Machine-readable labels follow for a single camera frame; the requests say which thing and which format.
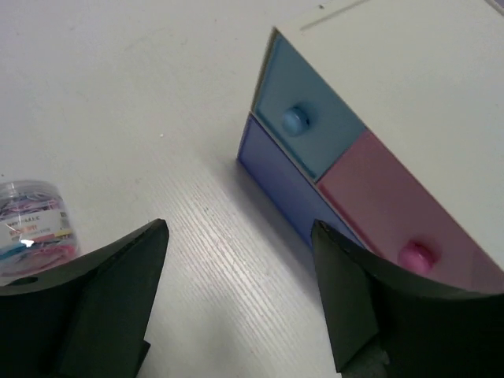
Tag light blue small drawer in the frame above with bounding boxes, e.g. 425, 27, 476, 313
254, 35, 365, 180

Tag white drawer cabinet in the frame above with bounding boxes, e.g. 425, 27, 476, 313
249, 1, 503, 271

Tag pink small drawer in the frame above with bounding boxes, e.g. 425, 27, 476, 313
317, 132, 503, 293

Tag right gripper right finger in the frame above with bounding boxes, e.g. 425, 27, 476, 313
311, 220, 503, 377

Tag clear paperclip jar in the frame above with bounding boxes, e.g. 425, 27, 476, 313
1, 180, 81, 286

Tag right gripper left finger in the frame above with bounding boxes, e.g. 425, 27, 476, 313
1, 219, 169, 378

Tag blue wide drawer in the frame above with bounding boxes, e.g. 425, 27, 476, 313
237, 114, 362, 246

